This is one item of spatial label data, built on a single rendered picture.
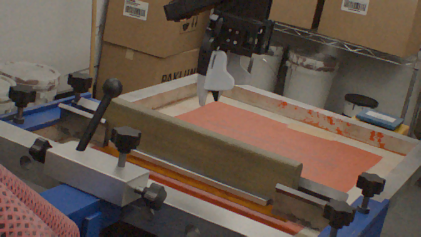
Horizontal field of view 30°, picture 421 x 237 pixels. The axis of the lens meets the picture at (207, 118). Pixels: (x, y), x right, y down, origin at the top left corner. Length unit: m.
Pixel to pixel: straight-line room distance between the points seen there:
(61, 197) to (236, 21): 0.38
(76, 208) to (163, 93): 0.76
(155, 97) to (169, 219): 0.67
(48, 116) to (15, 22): 2.70
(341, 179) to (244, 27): 0.46
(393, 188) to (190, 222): 0.53
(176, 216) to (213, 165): 0.26
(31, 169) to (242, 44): 0.36
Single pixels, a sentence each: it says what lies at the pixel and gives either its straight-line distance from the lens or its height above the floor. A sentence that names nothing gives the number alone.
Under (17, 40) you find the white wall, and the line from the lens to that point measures 4.12.
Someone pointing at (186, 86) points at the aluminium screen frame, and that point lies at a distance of 1.79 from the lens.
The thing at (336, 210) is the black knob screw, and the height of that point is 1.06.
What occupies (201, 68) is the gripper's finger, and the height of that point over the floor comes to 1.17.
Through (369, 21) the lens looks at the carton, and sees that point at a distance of 4.48.
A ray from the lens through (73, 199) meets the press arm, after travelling 0.99.
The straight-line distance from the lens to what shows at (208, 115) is 1.72.
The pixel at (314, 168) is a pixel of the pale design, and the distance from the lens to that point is 1.54.
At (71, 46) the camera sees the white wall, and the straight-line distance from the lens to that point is 4.51.
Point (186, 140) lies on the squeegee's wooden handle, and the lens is 1.27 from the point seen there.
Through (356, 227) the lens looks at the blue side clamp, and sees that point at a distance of 1.19.
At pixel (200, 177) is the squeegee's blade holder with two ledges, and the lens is 1.26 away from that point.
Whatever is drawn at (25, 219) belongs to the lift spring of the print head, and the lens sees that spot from 0.60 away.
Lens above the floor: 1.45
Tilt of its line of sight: 17 degrees down
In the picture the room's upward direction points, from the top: 12 degrees clockwise
